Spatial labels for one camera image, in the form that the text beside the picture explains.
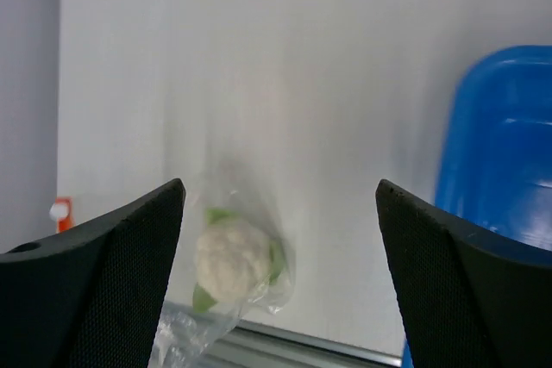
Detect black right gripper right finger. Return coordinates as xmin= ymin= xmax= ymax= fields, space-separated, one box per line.
xmin=375 ymin=180 xmax=551 ymax=367

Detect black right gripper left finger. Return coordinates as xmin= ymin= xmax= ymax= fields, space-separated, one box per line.
xmin=1 ymin=179 xmax=185 ymax=367

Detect blue plastic bin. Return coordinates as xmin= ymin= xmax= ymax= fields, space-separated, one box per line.
xmin=400 ymin=44 xmax=552 ymax=368

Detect white toy cauliflower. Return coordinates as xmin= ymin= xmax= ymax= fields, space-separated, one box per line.
xmin=192 ymin=208 xmax=287 ymax=312

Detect clear orange zip top bag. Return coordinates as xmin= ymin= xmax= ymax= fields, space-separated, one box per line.
xmin=148 ymin=154 xmax=295 ymax=367

